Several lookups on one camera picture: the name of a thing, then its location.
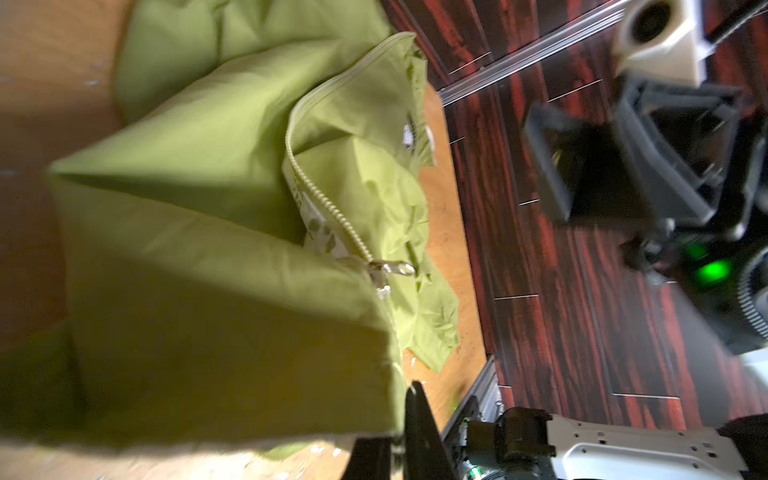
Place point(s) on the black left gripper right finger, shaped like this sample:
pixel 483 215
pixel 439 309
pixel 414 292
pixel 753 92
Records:
pixel 425 456

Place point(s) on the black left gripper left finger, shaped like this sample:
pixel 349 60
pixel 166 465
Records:
pixel 370 459

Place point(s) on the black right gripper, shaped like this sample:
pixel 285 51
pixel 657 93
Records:
pixel 669 161

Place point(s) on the green Snoopy zip jacket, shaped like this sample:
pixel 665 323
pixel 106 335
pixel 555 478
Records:
pixel 246 258

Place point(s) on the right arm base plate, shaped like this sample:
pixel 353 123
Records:
pixel 526 443

